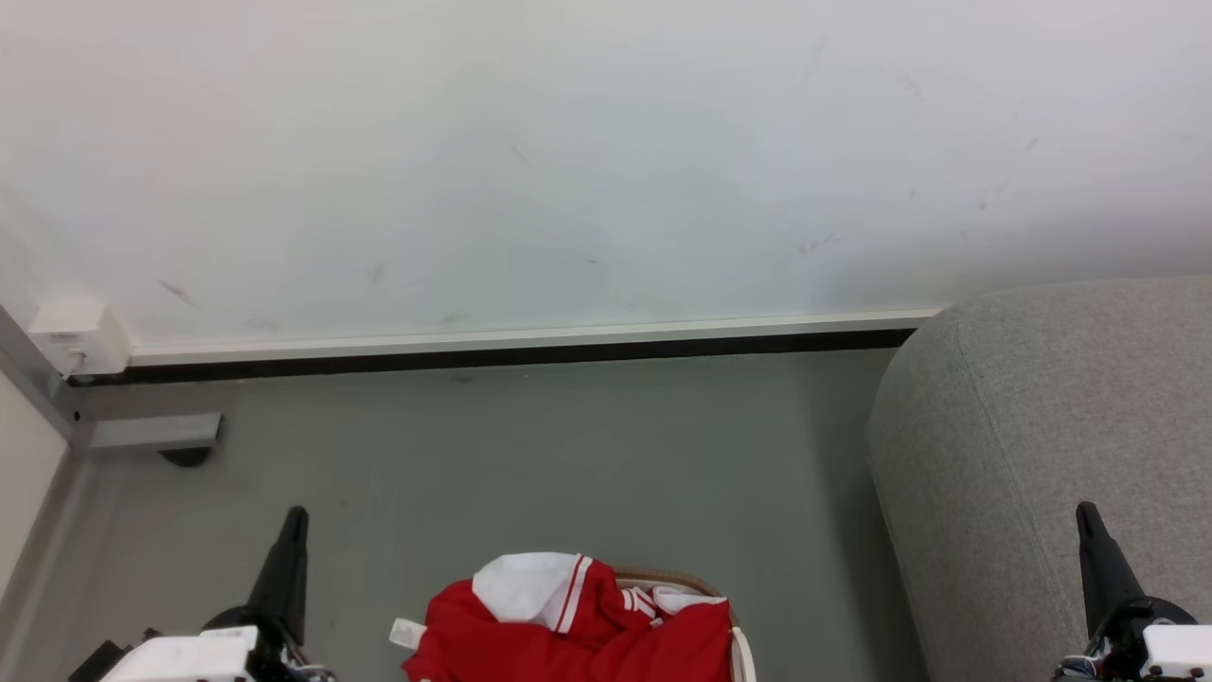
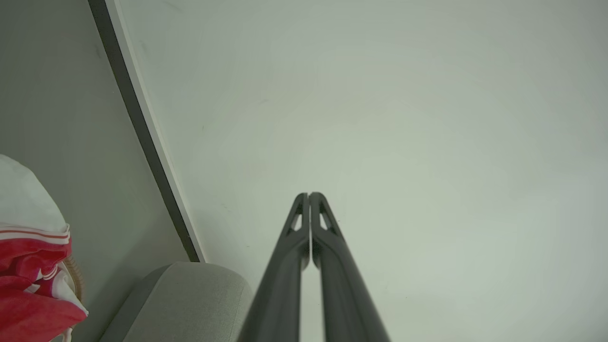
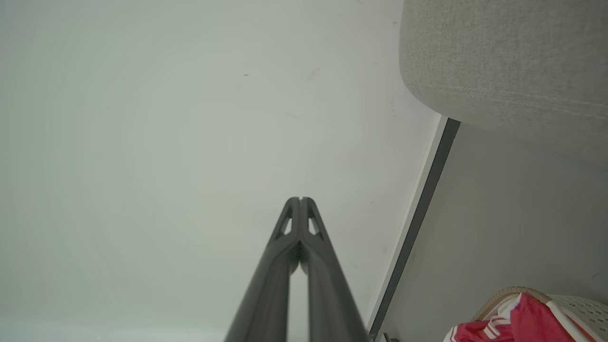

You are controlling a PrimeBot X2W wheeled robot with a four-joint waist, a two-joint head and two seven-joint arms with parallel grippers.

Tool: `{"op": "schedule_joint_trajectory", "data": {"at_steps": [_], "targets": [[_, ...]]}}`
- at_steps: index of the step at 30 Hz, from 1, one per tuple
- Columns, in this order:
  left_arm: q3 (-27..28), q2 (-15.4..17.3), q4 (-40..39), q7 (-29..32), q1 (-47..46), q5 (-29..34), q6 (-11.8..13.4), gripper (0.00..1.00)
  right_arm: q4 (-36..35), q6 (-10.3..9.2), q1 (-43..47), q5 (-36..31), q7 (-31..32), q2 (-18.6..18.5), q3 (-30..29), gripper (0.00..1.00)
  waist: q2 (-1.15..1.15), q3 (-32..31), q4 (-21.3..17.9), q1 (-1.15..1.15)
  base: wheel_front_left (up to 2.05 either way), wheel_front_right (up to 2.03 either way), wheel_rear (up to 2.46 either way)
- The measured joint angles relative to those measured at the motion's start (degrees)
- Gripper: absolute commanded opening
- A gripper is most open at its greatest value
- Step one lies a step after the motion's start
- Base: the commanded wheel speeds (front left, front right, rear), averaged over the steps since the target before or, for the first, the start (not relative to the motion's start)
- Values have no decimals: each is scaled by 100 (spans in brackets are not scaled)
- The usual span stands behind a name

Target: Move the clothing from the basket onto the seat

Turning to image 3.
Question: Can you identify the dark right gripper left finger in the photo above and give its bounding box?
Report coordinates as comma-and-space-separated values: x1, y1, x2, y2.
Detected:
224, 197, 301, 342

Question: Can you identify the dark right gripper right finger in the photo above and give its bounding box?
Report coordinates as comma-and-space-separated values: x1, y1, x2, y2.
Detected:
301, 197, 370, 342

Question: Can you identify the red and white garment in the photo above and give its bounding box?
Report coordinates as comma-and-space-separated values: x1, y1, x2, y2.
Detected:
444, 293, 595, 342

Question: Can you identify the white laundry basket brown rim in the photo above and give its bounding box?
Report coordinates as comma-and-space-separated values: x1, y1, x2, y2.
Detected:
470, 286, 608, 342

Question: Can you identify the white and black skirting board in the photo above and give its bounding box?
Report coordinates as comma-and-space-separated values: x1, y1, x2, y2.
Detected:
366, 116, 461, 342

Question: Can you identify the grey fabric sofa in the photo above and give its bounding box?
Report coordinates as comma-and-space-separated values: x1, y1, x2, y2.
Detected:
399, 0, 608, 168

